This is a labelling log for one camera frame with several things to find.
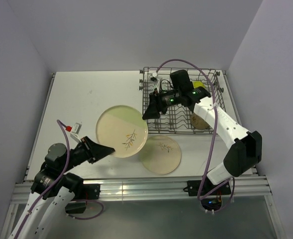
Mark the cream plate with branch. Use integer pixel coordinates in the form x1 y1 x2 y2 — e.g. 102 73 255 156
96 105 148 158
139 135 182 175

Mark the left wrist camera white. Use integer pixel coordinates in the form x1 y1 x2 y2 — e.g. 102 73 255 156
70 123 82 143

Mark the lime green bowl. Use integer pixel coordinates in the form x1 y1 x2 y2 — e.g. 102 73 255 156
192 81 206 89

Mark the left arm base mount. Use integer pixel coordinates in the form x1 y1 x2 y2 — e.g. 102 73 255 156
65 184 100 214

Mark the black bowl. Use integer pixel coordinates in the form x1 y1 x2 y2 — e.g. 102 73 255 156
190 113 209 130

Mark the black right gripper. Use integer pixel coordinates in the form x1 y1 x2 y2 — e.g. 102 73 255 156
142 88 182 120

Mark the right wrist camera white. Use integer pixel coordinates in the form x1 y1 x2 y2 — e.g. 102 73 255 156
149 71 161 93

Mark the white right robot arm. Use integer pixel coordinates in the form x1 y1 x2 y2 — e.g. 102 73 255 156
142 69 262 194

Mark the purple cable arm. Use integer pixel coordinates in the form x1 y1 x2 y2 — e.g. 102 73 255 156
158 59 235 212
11 119 104 239

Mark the aluminium rail frame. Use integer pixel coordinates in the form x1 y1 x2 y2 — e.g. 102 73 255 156
10 174 273 205

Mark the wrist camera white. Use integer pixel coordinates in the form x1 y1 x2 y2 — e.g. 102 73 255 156
149 71 161 93
70 123 82 143

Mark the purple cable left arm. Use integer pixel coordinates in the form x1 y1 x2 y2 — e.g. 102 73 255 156
11 119 104 239

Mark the grey wire dish rack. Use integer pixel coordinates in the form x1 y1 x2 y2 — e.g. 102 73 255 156
139 67 228 134

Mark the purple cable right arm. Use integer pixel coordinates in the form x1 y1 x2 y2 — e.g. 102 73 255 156
158 59 235 212

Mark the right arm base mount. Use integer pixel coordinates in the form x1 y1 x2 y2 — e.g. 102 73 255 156
183 179 232 212

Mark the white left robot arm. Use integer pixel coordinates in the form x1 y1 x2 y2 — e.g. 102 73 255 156
8 136 115 239

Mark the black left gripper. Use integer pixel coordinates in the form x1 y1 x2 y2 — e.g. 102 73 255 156
59 135 114 173

